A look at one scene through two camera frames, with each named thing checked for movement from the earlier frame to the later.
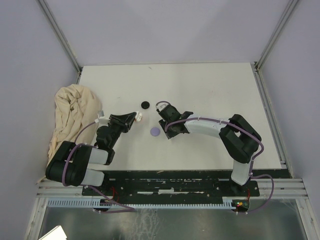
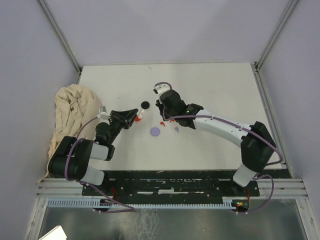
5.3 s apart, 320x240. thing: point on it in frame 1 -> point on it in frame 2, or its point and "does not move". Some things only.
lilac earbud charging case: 155,131 does not move
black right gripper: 168,133 -> 160,105
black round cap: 145,105 does not move
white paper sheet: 56,233 does not move
